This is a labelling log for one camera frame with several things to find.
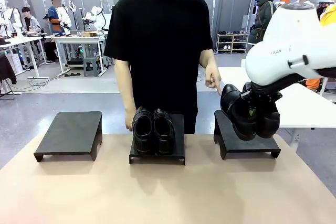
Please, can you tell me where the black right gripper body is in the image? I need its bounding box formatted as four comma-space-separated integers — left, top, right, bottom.
241, 82, 284, 107

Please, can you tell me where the black leather ankle shoe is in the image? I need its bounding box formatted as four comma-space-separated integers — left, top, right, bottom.
153, 108, 176, 156
132, 107, 156, 155

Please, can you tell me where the person's left forearm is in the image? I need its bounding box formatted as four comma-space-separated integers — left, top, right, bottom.
198, 49, 219, 72

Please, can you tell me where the person's right forearm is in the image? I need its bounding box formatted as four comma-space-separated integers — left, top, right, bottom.
114, 59, 138, 111

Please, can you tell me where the black shoe stand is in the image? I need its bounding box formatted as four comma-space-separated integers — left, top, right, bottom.
33, 111, 103, 163
128, 113, 186, 166
213, 110, 281, 160

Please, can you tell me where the person in black t-shirt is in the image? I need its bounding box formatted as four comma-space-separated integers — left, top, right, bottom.
103, 0, 214, 135

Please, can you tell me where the person in blue jacket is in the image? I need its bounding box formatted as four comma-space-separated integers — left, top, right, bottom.
47, 0, 67, 36

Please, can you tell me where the person in grey jacket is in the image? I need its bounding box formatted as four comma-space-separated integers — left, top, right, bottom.
20, 6, 43, 35

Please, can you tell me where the person's left hand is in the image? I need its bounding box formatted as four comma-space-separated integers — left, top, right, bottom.
204, 64, 223, 96

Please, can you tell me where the person's right hand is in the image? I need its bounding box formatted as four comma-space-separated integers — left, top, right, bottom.
124, 105, 143, 132

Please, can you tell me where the white side table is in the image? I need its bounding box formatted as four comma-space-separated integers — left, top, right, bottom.
217, 66, 336, 149

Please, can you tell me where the wooden shoe rack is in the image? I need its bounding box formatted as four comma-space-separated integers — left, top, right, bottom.
216, 30, 249, 54

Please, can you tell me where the mannequin in green jacket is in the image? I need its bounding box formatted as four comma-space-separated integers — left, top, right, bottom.
248, 0, 279, 46

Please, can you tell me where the grey plastic stool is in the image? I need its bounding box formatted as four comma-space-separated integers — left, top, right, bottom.
83, 56, 101, 78

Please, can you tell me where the white background desk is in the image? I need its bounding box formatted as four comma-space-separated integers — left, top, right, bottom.
44, 33, 108, 77

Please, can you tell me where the white workbench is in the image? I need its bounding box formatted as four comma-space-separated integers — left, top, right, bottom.
0, 36, 50, 80

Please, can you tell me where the black hanging garment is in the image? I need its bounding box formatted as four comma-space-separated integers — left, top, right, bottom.
0, 52, 17, 85

